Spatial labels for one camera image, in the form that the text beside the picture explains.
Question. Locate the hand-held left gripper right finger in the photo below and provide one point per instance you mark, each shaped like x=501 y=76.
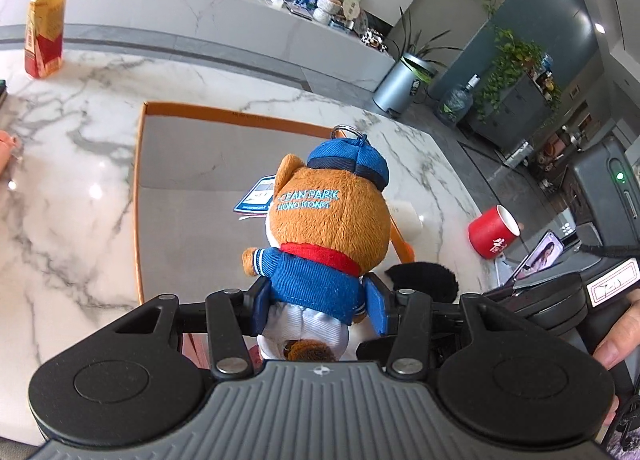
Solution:
x=378 y=305

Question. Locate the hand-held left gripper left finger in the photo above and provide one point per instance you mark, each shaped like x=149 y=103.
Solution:
x=261 y=307

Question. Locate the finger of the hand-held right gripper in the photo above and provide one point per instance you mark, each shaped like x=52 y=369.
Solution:
x=550 y=307
x=550 y=282

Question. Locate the orange cardboard box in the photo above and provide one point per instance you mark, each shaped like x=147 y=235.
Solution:
x=200 y=165

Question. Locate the person's right hand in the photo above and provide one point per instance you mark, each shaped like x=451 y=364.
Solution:
x=622 y=340

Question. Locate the smartphone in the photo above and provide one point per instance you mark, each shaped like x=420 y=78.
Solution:
x=542 y=255

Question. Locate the red paper cup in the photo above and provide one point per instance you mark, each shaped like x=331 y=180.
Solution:
x=492 y=235

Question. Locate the dark grey sideboard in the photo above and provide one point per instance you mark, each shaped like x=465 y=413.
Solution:
x=520 y=110

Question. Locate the hanging green vine plant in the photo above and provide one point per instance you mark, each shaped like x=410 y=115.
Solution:
x=515 y=60

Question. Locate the clear water jug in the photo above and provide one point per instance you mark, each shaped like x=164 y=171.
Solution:
x=457 y=102

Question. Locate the grey trash can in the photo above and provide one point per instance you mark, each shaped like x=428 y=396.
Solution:
x=400 y=85

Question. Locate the long-leaf potted plant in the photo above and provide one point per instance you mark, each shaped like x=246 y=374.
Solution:
x=425 y=47

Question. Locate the black white cow toy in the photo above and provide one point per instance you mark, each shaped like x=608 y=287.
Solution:
x=374 y=39

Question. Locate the teddy bear on shelf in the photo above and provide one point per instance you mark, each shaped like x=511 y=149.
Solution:
x=325 y=10

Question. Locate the white marble television cabinet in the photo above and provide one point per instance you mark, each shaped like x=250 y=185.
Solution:
x=175 y=20

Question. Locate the round paper fan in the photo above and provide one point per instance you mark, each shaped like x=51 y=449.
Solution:
x=352 y=5

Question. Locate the yellow red drink bottle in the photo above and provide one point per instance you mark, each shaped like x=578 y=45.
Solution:
x=45 y=25

